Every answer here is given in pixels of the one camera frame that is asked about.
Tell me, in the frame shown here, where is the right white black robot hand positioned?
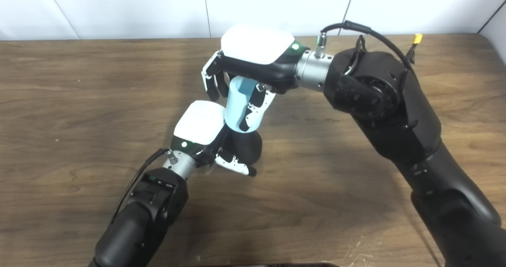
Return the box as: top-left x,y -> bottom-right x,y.
201,24 -> 310,133

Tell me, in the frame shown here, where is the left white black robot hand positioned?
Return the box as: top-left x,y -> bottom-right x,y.
170,100 -> 257,177

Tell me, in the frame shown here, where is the light-blue hose piece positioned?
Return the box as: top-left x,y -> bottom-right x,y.
223,76 -> 258,134

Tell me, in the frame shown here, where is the black funnel-shaped nozzle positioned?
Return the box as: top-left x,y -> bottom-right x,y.
227,128 -> 263,166

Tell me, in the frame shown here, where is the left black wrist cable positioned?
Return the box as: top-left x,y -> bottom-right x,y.
110,148 -> 177,225

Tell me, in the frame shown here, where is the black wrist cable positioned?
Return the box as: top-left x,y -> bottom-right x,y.
315,20 -> 418,78
110,148 -> 177,225

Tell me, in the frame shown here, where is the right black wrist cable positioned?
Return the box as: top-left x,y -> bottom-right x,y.
315,20 -> 418,78

